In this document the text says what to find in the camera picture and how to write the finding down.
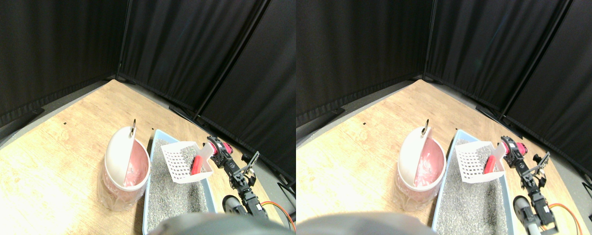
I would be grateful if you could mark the red lump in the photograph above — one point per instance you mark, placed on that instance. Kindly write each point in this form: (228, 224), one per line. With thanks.
(196, 165)
(490, 165)

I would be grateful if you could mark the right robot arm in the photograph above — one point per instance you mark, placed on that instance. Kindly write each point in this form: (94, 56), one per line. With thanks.
(249, 193)
(538, 198)

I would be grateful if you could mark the blue litter tray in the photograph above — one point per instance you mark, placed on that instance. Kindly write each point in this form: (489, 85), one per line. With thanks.
(465, 205)
(169, 200)

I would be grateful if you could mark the white bin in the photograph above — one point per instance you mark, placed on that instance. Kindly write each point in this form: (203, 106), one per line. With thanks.
(117, 161)
(413, 161)

